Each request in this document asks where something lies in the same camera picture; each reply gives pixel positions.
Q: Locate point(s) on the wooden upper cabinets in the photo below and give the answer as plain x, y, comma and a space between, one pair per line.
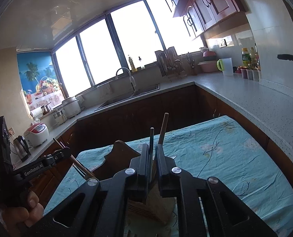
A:
198, 17

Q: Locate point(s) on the grey metal chopstick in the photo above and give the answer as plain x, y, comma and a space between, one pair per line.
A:
151, 141

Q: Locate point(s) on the person's left hand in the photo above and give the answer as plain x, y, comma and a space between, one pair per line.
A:
19, 219

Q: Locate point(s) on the teal floral tablecloth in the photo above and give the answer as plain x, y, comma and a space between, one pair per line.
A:
219, 148

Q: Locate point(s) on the steel kitchen sink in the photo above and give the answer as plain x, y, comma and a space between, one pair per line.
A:
130, 95

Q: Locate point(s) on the dish drying rack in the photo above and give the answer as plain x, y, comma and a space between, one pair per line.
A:
170, 64

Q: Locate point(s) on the green label drink bottle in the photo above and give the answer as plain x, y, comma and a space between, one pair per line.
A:
246, 58

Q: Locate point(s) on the yellow dish soap bottle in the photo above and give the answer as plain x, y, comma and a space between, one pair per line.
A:
133, 68

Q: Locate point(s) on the wooden utensil holder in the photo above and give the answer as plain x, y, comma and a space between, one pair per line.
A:
145, 200

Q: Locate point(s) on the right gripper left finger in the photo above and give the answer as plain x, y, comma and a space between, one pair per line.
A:
143, 167

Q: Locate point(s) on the brown wooden chopstick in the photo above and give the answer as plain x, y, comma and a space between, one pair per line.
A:
163, 128

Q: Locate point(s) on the steel electric kettle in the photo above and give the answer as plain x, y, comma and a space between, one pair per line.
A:
21, 148

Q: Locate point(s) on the pink plastic basin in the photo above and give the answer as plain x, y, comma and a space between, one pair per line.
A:
208, 66

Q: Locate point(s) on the light wooden chopstick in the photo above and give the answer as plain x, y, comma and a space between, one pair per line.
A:
80, 168

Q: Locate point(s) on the tropical fruit poster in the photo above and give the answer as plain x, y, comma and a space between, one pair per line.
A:
38, 79

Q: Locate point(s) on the black wok with handle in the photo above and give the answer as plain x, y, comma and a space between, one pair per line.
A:
285, 57

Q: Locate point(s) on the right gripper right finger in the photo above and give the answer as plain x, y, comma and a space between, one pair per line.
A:
167, 181

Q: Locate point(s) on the red white rice cooker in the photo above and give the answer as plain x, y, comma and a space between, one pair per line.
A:
36, 134

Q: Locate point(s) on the green handled white pitcher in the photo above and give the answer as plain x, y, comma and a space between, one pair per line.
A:
225, 65

